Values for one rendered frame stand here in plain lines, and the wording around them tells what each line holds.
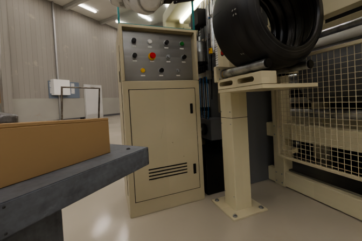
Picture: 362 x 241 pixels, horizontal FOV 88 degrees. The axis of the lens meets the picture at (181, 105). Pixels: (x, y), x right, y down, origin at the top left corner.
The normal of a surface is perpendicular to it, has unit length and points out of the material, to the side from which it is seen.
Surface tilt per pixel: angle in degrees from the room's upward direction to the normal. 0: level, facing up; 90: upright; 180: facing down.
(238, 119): 90
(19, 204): 90
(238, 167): 90
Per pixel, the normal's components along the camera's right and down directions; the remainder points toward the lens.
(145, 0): 0.54, 0.56
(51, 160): 0.88, -0.04
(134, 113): 0.37, 0.00
